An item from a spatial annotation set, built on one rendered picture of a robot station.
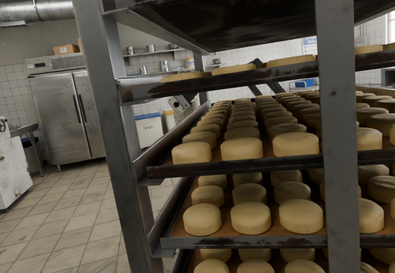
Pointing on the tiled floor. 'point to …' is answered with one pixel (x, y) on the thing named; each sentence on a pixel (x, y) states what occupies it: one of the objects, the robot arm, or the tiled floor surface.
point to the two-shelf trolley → (302, 87)
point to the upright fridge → (65, 108)
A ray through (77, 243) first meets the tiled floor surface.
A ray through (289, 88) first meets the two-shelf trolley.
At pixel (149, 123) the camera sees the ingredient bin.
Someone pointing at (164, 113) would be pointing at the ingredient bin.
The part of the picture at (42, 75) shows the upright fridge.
